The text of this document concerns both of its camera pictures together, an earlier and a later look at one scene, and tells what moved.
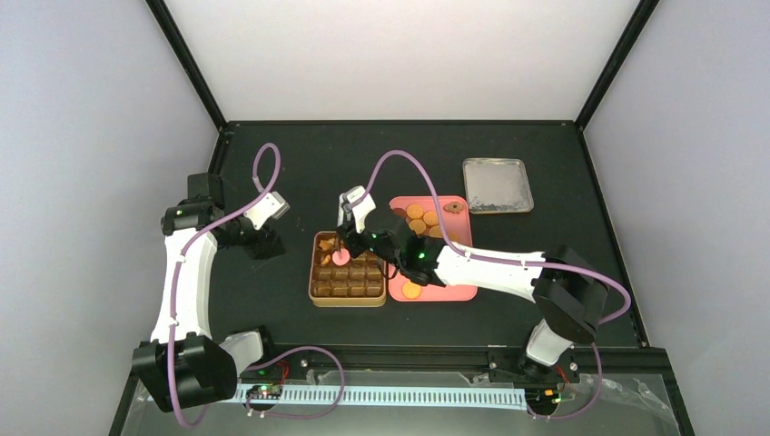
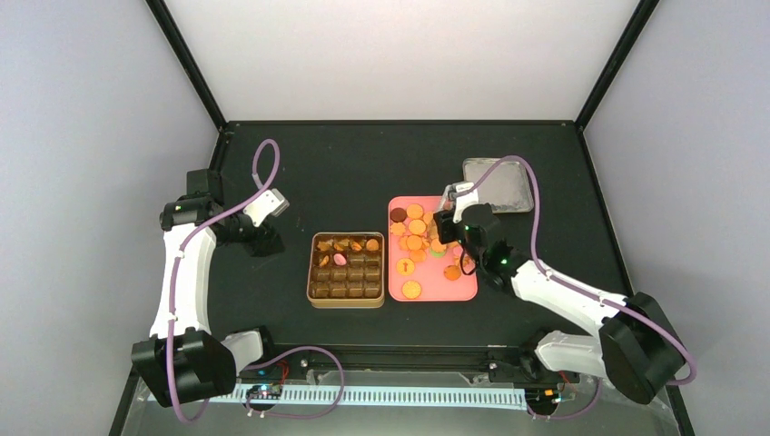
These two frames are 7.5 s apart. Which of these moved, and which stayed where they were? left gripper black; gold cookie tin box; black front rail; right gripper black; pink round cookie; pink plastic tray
Moved: pink round cookie; right gripper black
Stayed: left gripper black; gold cookie tin box; pink plastic tray; black front rail
